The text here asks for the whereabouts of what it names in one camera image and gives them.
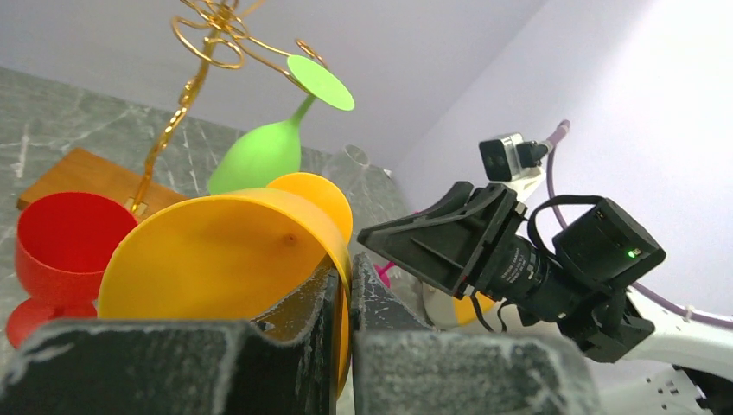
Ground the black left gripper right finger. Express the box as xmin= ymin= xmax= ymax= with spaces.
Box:
xmin=350 ymin=252 xmax=601 ymax=414

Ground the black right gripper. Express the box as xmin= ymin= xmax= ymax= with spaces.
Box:
xmin=357 ymin=182 xmax=579 ymax=321

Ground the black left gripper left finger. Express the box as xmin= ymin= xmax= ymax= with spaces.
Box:
xmin=1 ymin=266 xmax=341 ymax=414

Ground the red plastic wine glass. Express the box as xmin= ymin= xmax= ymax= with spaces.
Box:
xmin=5 ymin=192 xmax=137 ymax=348

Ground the orange plastic wine glass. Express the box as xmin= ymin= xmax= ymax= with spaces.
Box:
xmin=97 ymin=172 xmax=354 ymax=396

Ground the green plastic wine glass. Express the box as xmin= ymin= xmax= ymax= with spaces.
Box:
xmin=207 ymin=54 xmax=355 ymax=195

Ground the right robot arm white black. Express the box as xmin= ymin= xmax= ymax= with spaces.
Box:
xmin=358 ymin=182 xmax=732 ymax=414

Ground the clear wine glass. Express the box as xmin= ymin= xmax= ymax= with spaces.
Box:
xmin=320 ymin=144 xmax=389 ymax=208

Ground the pink plastic wine glass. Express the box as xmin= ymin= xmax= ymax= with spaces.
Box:
xmin=374 ymin=261 xmax=396 ymax=288

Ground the cream drum-shaped toy box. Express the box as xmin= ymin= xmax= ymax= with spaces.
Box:
xmin=422 ymin=283 xmax=486 ymax=334

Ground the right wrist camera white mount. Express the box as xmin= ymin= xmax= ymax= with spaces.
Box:
xmin=478 ymin=133 xmax=554 ymax=202

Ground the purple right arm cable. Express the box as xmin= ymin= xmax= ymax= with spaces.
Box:
xmin=544 ymin=118 xmax=733 ymax=330

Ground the gold wire wine glass rack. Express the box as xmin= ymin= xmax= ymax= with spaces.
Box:
xmin=16 ymin=0 xmax=330 ymax=218

